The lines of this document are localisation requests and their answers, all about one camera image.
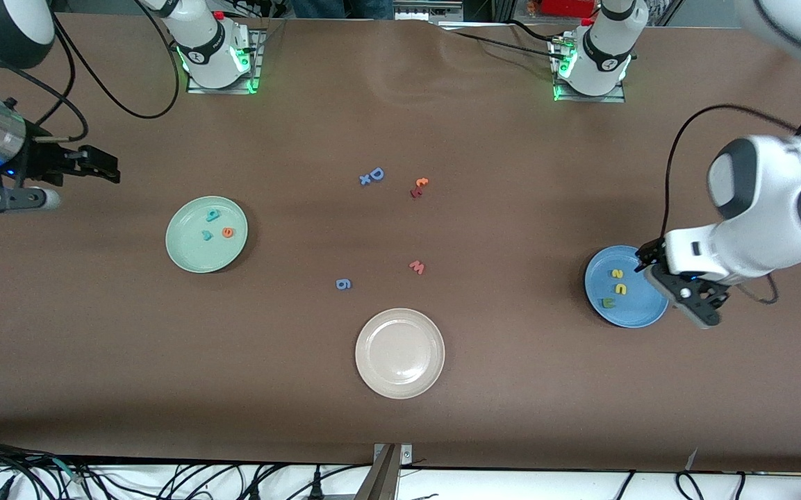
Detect person in blue jeans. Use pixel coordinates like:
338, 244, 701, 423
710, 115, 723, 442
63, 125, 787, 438
292, 0, 395, 21

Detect beige plate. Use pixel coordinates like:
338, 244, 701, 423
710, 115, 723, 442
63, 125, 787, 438
355, 308, 445, 400

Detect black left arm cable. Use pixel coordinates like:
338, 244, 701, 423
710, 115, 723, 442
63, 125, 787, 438
662, 59, 801, 305

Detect blue plate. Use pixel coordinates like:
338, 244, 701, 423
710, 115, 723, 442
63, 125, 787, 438
584, 245, 670, 328

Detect black looped cable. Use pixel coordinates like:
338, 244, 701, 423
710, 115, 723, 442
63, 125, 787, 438
676, 470, 706, 500

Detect small metal bracket plate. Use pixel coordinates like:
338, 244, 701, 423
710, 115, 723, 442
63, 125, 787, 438
372, 443, 413, 467

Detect pale green plate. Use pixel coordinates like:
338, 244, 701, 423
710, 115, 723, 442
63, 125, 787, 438
165, 196, 249, 274

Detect teal cable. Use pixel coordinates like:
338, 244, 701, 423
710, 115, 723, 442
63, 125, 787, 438
51, 456, 86, 482

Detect red box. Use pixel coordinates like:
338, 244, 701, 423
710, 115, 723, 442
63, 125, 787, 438
543, 0, 600, 19

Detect grey metal post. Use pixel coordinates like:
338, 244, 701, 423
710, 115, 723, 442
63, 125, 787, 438
354, 444, 401, 500

